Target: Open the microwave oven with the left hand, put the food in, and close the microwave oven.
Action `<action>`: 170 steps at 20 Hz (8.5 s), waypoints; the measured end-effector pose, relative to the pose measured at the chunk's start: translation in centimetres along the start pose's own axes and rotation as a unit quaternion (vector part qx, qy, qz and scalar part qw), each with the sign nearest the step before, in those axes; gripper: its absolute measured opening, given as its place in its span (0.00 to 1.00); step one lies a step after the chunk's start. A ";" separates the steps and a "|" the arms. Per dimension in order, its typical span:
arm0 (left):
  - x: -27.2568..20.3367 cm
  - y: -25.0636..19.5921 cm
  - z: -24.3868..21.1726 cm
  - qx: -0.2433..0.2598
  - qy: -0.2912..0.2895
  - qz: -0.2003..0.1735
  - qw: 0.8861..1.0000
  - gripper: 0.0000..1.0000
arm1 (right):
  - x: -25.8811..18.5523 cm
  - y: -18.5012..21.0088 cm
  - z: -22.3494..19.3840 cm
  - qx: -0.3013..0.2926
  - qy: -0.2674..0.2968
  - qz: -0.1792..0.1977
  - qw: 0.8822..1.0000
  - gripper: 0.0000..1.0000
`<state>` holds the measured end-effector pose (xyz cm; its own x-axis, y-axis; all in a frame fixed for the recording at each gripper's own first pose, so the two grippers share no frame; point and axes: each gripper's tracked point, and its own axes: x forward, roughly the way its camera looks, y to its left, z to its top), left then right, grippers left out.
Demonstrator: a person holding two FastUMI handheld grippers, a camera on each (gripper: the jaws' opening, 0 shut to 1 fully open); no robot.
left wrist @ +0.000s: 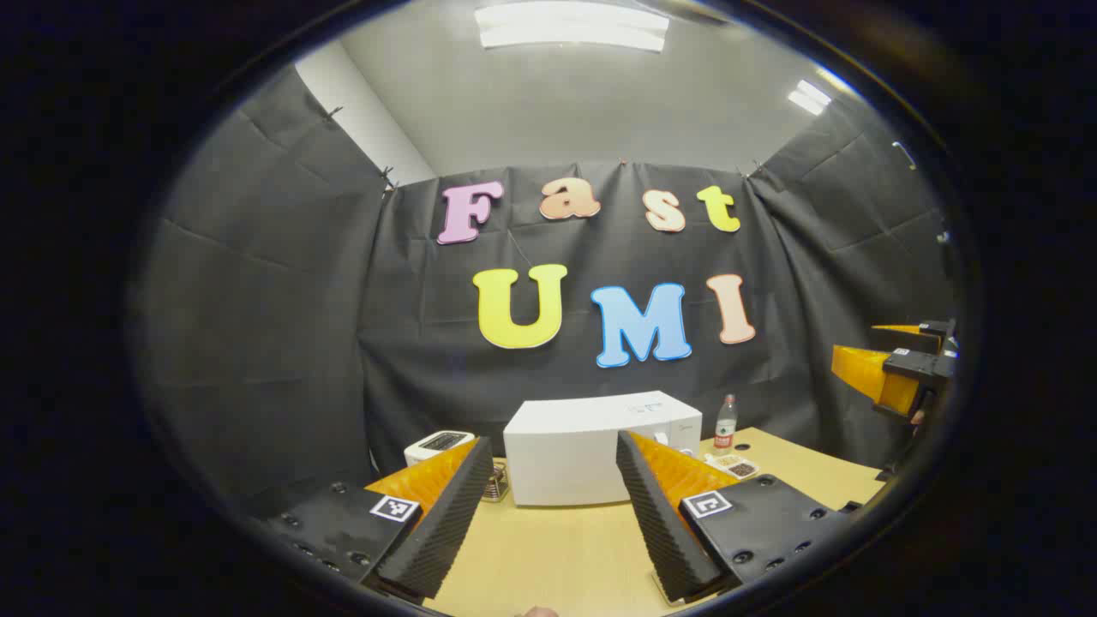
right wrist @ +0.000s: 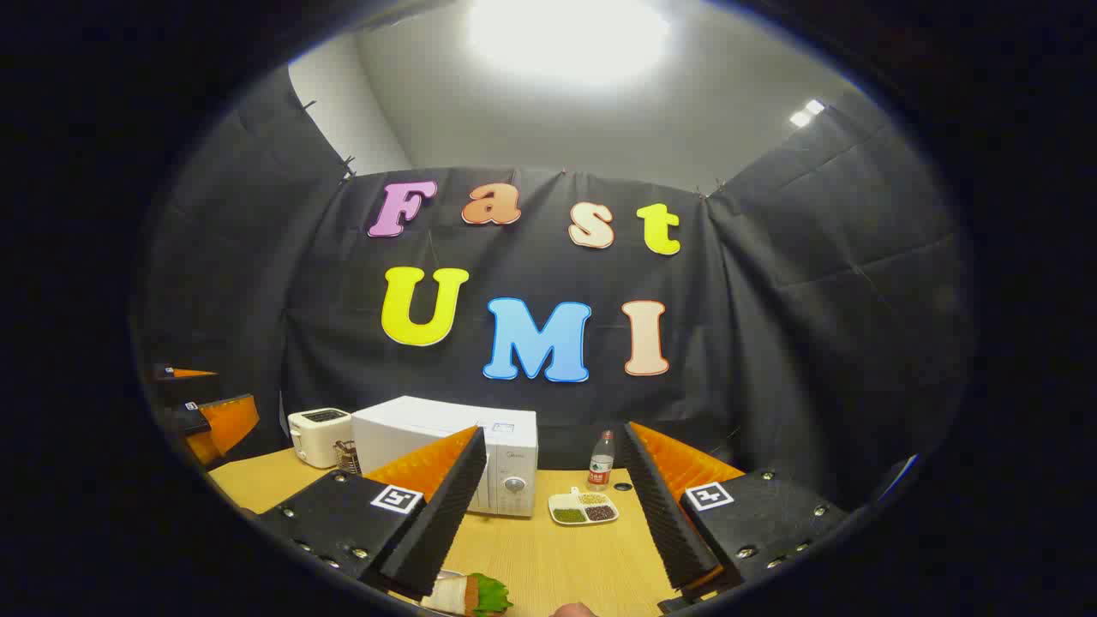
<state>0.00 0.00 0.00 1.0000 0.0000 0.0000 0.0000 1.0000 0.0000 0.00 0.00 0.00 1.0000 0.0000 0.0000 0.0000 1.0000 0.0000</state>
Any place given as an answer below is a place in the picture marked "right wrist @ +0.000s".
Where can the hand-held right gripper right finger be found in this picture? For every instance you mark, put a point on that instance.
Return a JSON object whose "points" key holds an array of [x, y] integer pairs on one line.
{"points": [[664, 523]]}

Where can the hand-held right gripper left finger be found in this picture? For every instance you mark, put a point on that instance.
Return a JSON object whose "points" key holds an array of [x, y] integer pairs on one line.
{"points": [[437, 523]]}

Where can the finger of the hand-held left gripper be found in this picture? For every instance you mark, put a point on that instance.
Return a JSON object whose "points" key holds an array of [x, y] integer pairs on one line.
{"points": [[227, 424], [184, 386]]}

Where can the toast sandwich with lettuce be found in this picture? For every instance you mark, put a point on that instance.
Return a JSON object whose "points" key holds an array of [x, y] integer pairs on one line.
{"points": [[476, 596]]}

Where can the white microwave oven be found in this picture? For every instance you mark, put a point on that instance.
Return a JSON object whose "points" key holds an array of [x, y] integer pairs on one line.
{"points": [[411, 428]]}

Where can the white divided dish of beans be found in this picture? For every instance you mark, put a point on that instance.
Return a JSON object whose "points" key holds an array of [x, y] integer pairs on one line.
{"points": [[583, 507]]}

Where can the clear water bottle red label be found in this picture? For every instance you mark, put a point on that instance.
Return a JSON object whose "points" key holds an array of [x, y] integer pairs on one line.
{"points": [[601, 467]]}

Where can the white toaster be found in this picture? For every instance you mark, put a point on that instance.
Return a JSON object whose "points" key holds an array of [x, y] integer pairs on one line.
{"points": [[319, 437]]}

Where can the black backdrop cloth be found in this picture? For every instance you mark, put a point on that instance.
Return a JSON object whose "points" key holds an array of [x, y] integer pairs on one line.
{"points": [[771, 343]]}

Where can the small ceiling light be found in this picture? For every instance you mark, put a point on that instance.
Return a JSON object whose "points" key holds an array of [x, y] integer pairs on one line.
{"points": [[806, 112]]}

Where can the large ceiling light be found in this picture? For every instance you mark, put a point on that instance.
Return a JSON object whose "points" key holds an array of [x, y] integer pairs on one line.
{"points": [[566, 38]]}

